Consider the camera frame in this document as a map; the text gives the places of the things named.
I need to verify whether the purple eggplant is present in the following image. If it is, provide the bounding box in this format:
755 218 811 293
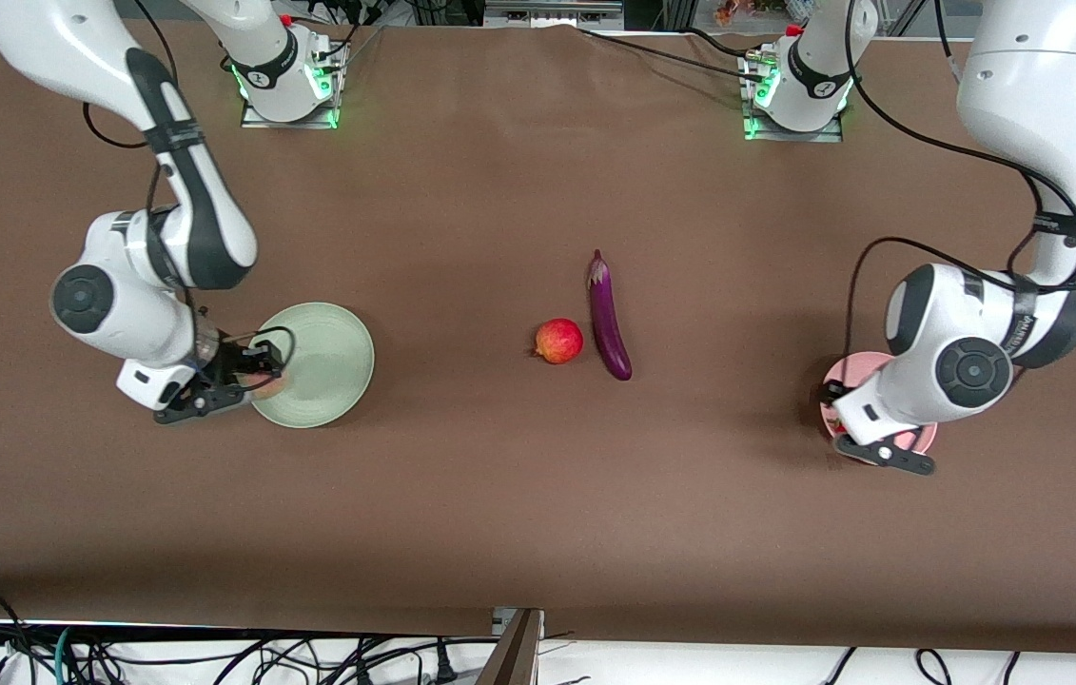
587 249 634 382

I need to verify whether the red apple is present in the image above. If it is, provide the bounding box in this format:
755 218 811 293
533 318 585 364

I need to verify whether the pink plate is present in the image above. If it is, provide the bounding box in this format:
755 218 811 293
820 352 939 463

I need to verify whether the pale green plate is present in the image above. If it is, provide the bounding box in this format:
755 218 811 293
247 303 375 429

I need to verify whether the brown table cover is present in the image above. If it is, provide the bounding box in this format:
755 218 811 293
0 21 1076 657

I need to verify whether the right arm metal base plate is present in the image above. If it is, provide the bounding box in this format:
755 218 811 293
241 29 349 130

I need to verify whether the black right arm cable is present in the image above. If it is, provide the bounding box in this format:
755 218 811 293
82 0 297 383

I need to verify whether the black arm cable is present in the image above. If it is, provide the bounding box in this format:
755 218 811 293
82 0 297 383
843 0 1076 364

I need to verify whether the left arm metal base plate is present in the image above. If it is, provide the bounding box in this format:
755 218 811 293
740 48 845 144

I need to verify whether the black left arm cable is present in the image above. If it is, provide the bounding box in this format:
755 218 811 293
843 0 1076 364

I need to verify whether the black cable across table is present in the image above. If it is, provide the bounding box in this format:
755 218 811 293
580 27 767 85

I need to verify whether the aluminium profile post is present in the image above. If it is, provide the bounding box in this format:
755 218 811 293
476 607 546 685

